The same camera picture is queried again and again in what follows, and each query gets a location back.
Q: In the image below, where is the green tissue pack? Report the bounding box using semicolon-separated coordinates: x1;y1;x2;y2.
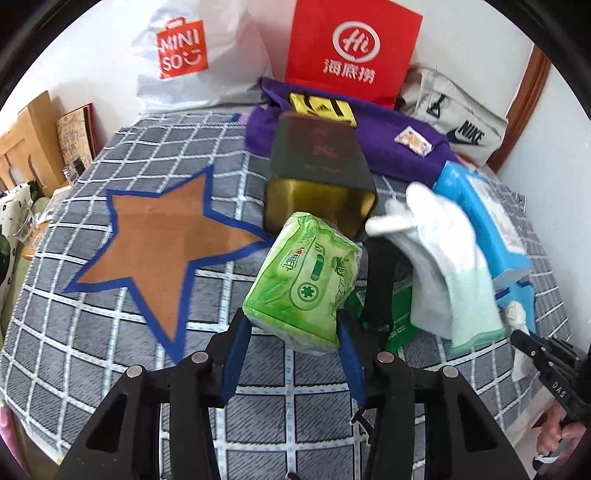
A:
243;211;363;356

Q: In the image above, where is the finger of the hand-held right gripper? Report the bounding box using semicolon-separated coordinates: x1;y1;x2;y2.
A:
510;329;555;367

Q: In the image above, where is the purple towel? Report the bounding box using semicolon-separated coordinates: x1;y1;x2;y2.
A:
245;76;462;188

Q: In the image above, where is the white glove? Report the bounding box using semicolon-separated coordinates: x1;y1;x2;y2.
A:
366;182;506;355

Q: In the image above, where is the clear plastic bag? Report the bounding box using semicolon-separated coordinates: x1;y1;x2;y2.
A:
502;300;530;384

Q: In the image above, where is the blue wet wipes pack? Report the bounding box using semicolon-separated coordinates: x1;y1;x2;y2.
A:
431;161;539;333

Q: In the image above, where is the red-edged book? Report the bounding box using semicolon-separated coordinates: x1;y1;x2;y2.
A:
56;104;99;175

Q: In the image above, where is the white plastic shopping bag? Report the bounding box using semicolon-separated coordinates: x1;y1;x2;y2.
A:
131;0;278;112

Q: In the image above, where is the brown wooden door frame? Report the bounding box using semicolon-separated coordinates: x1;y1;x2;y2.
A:
489;46;553;172

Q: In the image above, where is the red paper bag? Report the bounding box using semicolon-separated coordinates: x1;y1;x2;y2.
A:
285;0;423;109

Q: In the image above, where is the green packet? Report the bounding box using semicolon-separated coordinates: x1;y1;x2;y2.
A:
346;272;421;354

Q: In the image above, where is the grey drawstring bag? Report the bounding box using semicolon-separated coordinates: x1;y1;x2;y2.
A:
399;65;509;167

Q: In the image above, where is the wooden chair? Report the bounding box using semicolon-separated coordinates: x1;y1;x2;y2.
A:
0;90;65;197

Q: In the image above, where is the yellow and black pouch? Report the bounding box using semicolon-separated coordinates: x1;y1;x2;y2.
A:
288;92;356;127

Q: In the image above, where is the white dotted cloth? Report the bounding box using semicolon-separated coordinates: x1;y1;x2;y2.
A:
0;182;43;303

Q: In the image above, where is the black and gold tin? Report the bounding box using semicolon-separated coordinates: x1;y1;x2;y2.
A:
263;112;379;241

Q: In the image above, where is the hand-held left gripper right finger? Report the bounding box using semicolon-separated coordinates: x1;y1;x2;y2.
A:
335;309;532;480

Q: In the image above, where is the small patterned packet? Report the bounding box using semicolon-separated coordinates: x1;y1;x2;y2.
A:
396;126;435;158

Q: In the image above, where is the grey plaid star blanket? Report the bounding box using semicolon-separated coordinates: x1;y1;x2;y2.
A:
0;111;555;464

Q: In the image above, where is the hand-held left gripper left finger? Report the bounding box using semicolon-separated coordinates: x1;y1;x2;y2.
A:
55;308;254;480

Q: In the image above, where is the person's right hand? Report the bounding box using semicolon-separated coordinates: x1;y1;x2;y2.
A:
538;406;591;463

